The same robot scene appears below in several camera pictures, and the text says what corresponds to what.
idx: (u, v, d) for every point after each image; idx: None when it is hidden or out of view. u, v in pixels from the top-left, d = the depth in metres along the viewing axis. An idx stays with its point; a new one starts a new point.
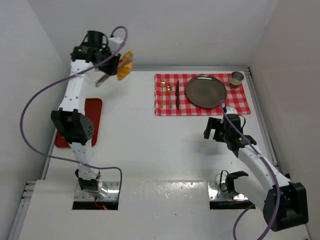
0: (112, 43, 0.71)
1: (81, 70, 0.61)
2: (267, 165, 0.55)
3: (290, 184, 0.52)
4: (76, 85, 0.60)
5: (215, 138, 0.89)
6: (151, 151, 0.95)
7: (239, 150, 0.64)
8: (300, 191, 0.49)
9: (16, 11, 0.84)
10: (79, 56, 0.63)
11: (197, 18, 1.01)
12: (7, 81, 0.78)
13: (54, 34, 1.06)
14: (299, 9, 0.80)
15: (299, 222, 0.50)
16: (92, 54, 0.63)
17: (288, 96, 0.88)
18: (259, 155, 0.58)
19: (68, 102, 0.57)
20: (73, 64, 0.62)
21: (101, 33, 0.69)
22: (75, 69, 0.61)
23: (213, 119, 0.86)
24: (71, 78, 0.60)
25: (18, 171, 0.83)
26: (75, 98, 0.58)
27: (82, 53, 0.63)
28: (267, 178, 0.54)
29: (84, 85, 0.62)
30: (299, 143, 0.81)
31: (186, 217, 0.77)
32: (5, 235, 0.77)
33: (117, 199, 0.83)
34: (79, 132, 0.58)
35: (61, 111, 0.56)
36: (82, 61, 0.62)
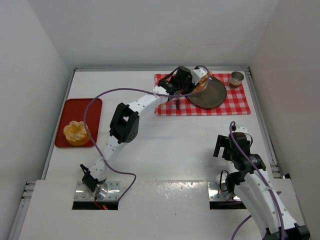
0: (195, 76, 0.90)
1: (159, 93, 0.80)
2: (275, 202, 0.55)
3: (295, 227, 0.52)
4: (148, 99, 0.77)
5: (225, 157, 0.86)
6: (151, 151, 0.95)
7: (247, 175, 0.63)
8: (304, 234, 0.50)
9: (16, 11, 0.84)
10: (163, 86, 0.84)
11: (197, 18, 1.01)
12: (7, 81, 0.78)
13: (54, 34, 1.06)
14: (299, 9, 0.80)
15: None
16: (172, 90, 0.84)
17: (288, 98, 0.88)
18: (268, 188, 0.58)
19: (136, 105, 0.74)
20: (156, 87, 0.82)
21: (188, 71, 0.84)
22: (156, 91, 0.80)
23: (222, 136, 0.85)
24: (150, 94, 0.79)
25: (18, 171, 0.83)
26: (142, 105, 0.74)
27: (167, 86, 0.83)
28: (273, 216, 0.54)
29: (153, 103, 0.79)
30: (299, 143, 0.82)
31: (186, 216, 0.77)
32: (5, 235, 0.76)
33: (117, 199, 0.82)
34: (125, 131, 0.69)
35: (126, 107, 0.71)
36: (163, 89, 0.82)
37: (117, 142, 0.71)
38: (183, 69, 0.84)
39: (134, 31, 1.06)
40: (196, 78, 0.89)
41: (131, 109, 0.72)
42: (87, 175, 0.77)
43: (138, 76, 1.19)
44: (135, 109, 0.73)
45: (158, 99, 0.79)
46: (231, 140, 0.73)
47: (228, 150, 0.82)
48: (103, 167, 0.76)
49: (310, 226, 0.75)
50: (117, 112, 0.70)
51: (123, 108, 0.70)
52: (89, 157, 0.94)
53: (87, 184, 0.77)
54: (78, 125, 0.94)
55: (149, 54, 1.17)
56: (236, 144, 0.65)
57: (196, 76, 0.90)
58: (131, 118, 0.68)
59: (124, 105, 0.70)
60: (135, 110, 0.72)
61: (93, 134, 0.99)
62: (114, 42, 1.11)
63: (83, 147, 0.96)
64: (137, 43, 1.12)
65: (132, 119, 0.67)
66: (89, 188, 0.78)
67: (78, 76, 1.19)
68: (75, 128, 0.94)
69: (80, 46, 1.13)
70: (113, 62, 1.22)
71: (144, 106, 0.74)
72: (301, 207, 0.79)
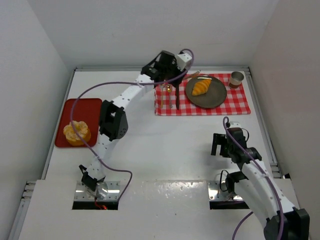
0: (180, 61, 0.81)
1: (144, 82, 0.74)
2: (272, 187, 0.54)
3: (294, 210, 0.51)
4: (133, 91, 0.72)
5: (222, 154, 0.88)
6: (151, 150, 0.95)
7: (244, 166, 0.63)
8: (304, 217, 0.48)
9: (16, 11, 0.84)
10: (147, 73, 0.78)
11: (197, 19, 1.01)
12: (7, 81, 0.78)
13: (54, 34, 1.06)
14: (299, 9, 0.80)
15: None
16: (156, 75, 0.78)
17: (288, 98, 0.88)
18: (264, 175, 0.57)
19: (120, 100, 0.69)
20: (140, 76, 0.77)
21: (172, 55, 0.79)
22: (139, 80, 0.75)
23: (218, 134, 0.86)
24: (133, 85, 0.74)
25: (18, 171, 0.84)
26: (127, 99, 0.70)
27: (150, 72, 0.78)
28: (271, 201, 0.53)
29: (140, 94, 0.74)
30: (299, 144, 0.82)
31: (186, 216, 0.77)
32: (5, 235, 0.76)
33: (117, 199, 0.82)
34: (114, 128, 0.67)
35: (110, 104, 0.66)
36: (148, 77, 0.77)
37: (108, 139, 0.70)
38: (166, 53, 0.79)
39: (134, 31, 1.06)
40: (182, 64, 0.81)
41: (116, 105, 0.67)
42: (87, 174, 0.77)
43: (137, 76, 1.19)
44: (119, 104, 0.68)
45: (142, 89, 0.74)
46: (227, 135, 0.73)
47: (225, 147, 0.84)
48: (99, 167, 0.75)
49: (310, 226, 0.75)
50: (102, 110, 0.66)
51: (108, 105, 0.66)
52: (89, 157, 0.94)
53: (87, 184, 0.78)
54: (78, 125, 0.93)
55: (149, 54, 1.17)
56: (232, 138, 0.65)
57: (181, 62, 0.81)
58: (117, 116, 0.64)
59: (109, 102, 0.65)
60: (120, 106, 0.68)
61: (93, 134, 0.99)
62: (114, 41, 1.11)
63: (83, 147, 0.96)
64: (137, 43, 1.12)
65: (119, 116, 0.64)
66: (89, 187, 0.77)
67: (78, 76, 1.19)
68: (75, 128, 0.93)
69: (80, 46, 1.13)
70: (113, 62, 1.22)
71: (129, 99, 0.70)
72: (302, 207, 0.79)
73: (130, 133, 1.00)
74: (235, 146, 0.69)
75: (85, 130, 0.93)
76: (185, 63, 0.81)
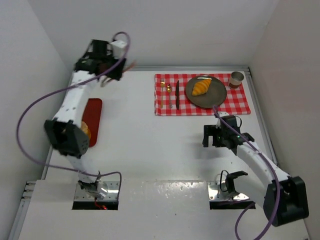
0: (116, 48, 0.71)
1: (83, 80, 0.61)
2: (265, 160, 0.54)
3: (289, 179, 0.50)
4: (75, 96, 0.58)
5: (215, 144, 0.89)
6: (151, 150, 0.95)
7: (238, 148, 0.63)
8: (299, 184, 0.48)
9: (16, 11, 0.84)
10: (82, 67, 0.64)
11: (197, 19, 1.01)
12: (7, 81, 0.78)
13: (54, 34, 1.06)
14: (299, 9, 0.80)
15: (298, 216, 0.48)
16: (93, 67, 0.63)
17: (288, 97, 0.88)
18: (257, 151, 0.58)
19: (64, 113, 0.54)
20: (76, 74, 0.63)
21: (104, 43, 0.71)
22: (77, 79, 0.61)
23: (208, 125, 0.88)
24: (72, 88, 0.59)
25: (18, 171, 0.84)
26: (72, 108, 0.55)
27: (84, 66, 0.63)
28: (266, 173, 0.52)
29: (85, 96, 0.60)
30: (299, 143, 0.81)
31: (186, 217, 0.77)
32: (5, 235, 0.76)
33: (117, 199, 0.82)
34: (75, 147, 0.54)
35: (55, 122, 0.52)
36: (85, 73, 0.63)
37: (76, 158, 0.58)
38: (97, 42, 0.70)
39: (134, 31, 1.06)
40: (119, 52, 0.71)
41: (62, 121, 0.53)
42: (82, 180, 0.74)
43: (137, 76, 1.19)
44: (64, 118, 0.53)
45: (85, 88, 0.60)
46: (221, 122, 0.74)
47: (217, 137, 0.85)
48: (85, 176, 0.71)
49: (310, 227, 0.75)
50: (51, 134, 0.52)
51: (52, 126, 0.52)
52: (89, 157, 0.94)
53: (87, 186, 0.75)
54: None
55: (149, 54, 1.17)
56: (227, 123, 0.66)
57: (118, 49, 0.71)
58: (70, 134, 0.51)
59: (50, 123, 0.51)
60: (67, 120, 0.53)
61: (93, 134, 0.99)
62: (114, 42, 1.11)
63: None
64: (137, 44, 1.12)
65: (71, 133, 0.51)
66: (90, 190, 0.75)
67: None
68: None
69: (80, 46, 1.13)
70: None
71: (74, 107, 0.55)
72: None
73: (129, 133, 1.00)
74: (231, 131, 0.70)
75: (86, 130, 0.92)
76: (122, 49, 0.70)
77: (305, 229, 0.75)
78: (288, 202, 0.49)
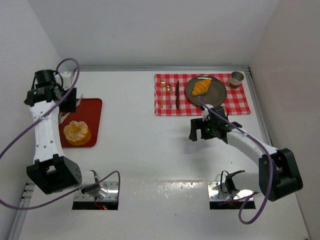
0: (64, 80, 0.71)
1: (45, 111, 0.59)
2: (253, 139, 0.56)
3: (278, 152, 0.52)
4: (45, 131, 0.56)
5: (204, 137, 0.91)
6: (151, 150, 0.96)
7: (228, 135, 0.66)
8: (288, 154, 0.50)
9: (16, 11, 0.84)
10: (37, 99, 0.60)
11: (197, 19, 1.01)
12: (7, 81, 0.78)
13: (54, 34, 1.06)
14: (299, 10, 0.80)
15: (294, 188, 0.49)
16: (49, 91, 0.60)
17: (288, 97, 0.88)
18: (245, 133, 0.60)
19: (43, 151, 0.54)
20: (34, 109, 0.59)
21: (50, 70, 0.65)
22: (39, 112, 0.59)
23: (195, 120, 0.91)
24: (38, 123, 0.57)
25: (19, 171, 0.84)
26: (49, 142, 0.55)
27: (38, 97, 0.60)
28: (256, 150, 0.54)
29: (54, 126, 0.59)
30: (298, 143, 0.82)
31: (186, 217, 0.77)
32: (5, 235, 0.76)
33: (117, 198, 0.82)
34: (67, 179, 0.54)
35: (38, 163, 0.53)
36: (43, 103, 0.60)
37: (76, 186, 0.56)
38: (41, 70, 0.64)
39: (135, 31, 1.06)
40: (68, 81, 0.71)
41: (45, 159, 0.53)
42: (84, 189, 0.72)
43: (137, 76, 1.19)
44: (46, 157, 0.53)
45: (51, 120, 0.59)
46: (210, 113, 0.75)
47: (205, 130, 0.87)
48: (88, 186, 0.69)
49: (310, 226, 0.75)
50: (37, 176, 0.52)
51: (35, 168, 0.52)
52: (89, 157, 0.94)
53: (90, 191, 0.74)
54: (79, 125, 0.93)
55: (149, 54, 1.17)
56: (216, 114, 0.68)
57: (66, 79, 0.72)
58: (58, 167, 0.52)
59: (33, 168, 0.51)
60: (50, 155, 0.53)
61: (93, 134, 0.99)
62: (114, 42, 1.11)
63: (83, 147, 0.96)
64: (137, 43, 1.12)
65: (60, 165, 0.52)
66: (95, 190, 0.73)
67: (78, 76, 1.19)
68: (75, 128, 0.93)
69: (80, 46, 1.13)
70: (113, 62, 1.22)
71: (51, 141, 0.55)
72: (302, 207, 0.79)
73: (129, 133, 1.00)
74: (220, 121, 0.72)
75: (86, 130, 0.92)
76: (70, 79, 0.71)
77: (305, 229, 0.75)
78: (281, 175, 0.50)
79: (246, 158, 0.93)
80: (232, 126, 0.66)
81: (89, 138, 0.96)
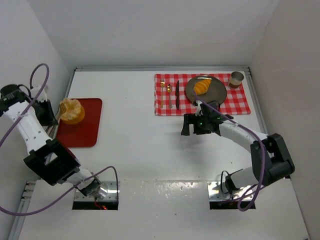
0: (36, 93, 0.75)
1: (23, 110, 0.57)
2: (244, 128, 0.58)
3: (269, 138, 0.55)
4: (29, 124, 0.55)
5: (196, 132, 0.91)
6: (151, 150, 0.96)
7: (221, 127, 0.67)
8: (278, 139, 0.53)
9: (16, 12, 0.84)
10: (10, 103, 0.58)
11: (197, 19, 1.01)
12: (7, 81, 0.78)
13: (55, 35, 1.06)
14: (299, 10, 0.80)
15: (287, 171, 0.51)
16: (22, 94, 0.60)
17: (288, 96, 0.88)
18: (236, 123, 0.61)
19: (36, 141, 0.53)
20: (9, 113, 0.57)
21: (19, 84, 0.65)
22: (16, 112, 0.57)
23: (189, 114, 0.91)
24: (19, 122, 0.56)
25: (18, 171, 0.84)
26: (38, 132, 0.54)
27: (9, 100, 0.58)
28: (248, 138, 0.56)
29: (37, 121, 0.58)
30: (298, 143, 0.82)
31: (186, 216, 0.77)
32: (5, 235, 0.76)
33: (117, 199, 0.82)
34: (67, 160, 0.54)
35: (35, 152, 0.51)
36: (18, 104, 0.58)
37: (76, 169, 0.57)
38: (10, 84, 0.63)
39: (135, 31, 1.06)
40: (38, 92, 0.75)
41: (40, 146, 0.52)
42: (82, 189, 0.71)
43: (137, 76, 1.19)
44: (40, 145, 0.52)
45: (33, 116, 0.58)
46: (203, 107, 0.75)
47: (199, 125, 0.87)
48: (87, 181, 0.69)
49: (310, 227, 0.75)
50: (38, 167, 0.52)
51: (32, 156, 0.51)
52: (89, 157, 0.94)
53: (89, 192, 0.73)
54: (71, 103, 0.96)
55: (149, 54, 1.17)
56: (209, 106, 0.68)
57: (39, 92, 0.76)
58: (57, 150, 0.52)
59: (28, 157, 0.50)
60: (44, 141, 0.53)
61: (93, 134, 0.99)
62: (114, 42, 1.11)
63: (83, 147, 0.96)
64: (137, 43, 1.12)
65: (57, 144, 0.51)
66: (95, 188, 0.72)
67: (78, 76, 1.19)
68: (68, 108, 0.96)
69: (80, 46, 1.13)
70: (113, 62, 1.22)
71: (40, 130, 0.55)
72: (302, 207, 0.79)
73: (129, 133, 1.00)
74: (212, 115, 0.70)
75: (79, 109, 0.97)
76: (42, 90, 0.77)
77: (305, 229, 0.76)
78: (274, 160, 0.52)
79: (246, 158, 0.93)
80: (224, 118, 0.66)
81: (82, 118, 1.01)
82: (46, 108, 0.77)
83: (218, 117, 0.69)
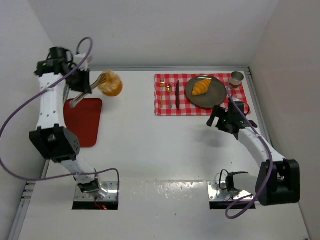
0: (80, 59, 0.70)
1: (52, 83, 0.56)
2: (263, 142, 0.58)
3: (284, 161, 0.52)
4: (50, 101, 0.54)
5: (218, 127, 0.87)
6: (151, 150, 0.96)
7: (240, 131, 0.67)
8: (294, 167, 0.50)
9: (16, 12, 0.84)
10: (46, 70, 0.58)
11: (196, 18, 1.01)
12: (7, 81, 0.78)
13: (55, 35, 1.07)
14: (298, 10, 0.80)
15: (290, 200, 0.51)
16: (56, 64, 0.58)
17: (289, 96, 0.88)
18: (257, 135, 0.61)
19: (46, 120, 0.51)
20: (41, 79, 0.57)
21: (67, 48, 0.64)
22: (46, 83, 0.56)
23: (219, 107, 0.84)
24: (43, 94, 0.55)
25: (18, 171, 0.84)
26: (52, 113, 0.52)
27: (47, 66, 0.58)
28: (262, 153, 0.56)
29: (60, 99, 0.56)
30: (299, 143, 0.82)
31: (186, 216, 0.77)
32: (5, 235, 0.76)
33: (117, 199, 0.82)
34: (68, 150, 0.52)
35: (40, 131, 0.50)
36: (51, 75, 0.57)
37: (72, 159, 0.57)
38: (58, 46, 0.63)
39: (134, 31, 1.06)
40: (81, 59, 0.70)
41: (46, 127, 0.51)
42: (82, 183, 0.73)
43: (137, 75, 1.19)
44: (48, 125, 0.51)
45: (58, 91, 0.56)
46: (230, 106, 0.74)
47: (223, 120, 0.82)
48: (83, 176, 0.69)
49: (311, 227, 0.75)
50: (39, 145, 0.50)
51: (38, 132, 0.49)
52: (89, 156, 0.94)
53: (86, 186, 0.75)
54: (112, 76, 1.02)
55: (149, 54, 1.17)
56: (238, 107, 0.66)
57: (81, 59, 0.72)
58: (60, 138, 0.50)
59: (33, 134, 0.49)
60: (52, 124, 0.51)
61: (92, 134, 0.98)
62: (114, 42, 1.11)
63: (84, 147, 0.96)
64: (137, 43, 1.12)
65: (60, 134, 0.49)
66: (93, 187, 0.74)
67: None
68: (108, 81, 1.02)
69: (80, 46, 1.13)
70: (113, 62, 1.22)
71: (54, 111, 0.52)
72: (302, 207, 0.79)
73: (129, 133, 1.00)
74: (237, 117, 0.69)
75: (116, 86, 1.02)
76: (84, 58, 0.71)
77: (305, 230, 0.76)
78: (280, 183, 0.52)
79: (246, 158, 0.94)
80: (248, 125, 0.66)
81: (117, 93, 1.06)
82: (82, 78, 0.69)
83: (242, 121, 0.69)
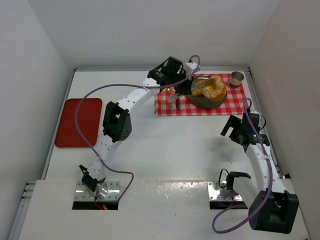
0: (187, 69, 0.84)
1: (149, 86, 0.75)
2: (269, 168, 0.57)
3: (284, 193, 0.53)
4: (138, 94, 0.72)
5: (231, 138, 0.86)
6: (150, 150, 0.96)
7: (249, 146, 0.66)
8: (292, 201, 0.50)
9: (16, 11, 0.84)
10: (153, 77, 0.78)
11: (197, 18, 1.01)
12: (6, 81, 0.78)
13: (54, 34, 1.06)
14: (299, 9, 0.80)
15: (279, 230, 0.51)
16: (163, 79, 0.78)
17: (289, 97, 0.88)
18: (265, 157, 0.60)
19: (126, 102, 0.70)
20: (146, 80, 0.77)
21: (180, 61, 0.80)
22: (146, 84, 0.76)
23: (234, 117, 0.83)
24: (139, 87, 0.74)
25: (18, 171, 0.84)
26: (132, 101, 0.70)
27: (156, 76, 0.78)
28: (264, 179, 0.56)
29: (144, 98, 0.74)
30: (299, 144, 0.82)
31: (186, 216, 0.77)
32: (5, 235, 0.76)
33: (117, 198, 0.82)
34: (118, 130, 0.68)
35: (117, 105, 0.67)
36: (153, 82, 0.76)
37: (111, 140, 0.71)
38: (174, 59, 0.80)
39: (135, 31, 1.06)
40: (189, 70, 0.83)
41: (121, 106, 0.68)
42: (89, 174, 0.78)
43: (137, 75, 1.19)
44: (124, 106, 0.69)
45: (148, 92, 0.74)
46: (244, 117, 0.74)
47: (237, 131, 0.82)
48: (101, 167, 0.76)
49: (310, 227, 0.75)
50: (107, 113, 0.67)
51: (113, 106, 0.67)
52: (89, 156, 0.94)
53: (87, 184, 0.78)
54: (217, 84, 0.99)
55: (149, 54, 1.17)
56: (250, 120, 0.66)
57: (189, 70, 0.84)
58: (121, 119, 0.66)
59: (113, 104, 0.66)
60: (125, 107, 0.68)
61: (92, 134, 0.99)
62: (114, 42, 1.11)
63: (85, 147, 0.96)
64: (137, 43, 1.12)
65: (123, 118, 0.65)
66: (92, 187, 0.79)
67: (78, 76, 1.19)
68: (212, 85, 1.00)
69: (80, 46, 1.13)
70: (113, 62, 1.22)
71: (133, 101, 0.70)
72: (302, 208, 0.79)
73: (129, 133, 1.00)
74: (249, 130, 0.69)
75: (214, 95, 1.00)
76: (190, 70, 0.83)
77: (305, 229, 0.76)
78: (274, 212, 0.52)
79: (247, 159, 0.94)
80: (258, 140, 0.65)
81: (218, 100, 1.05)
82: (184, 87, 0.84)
83: (253, 134, 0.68)
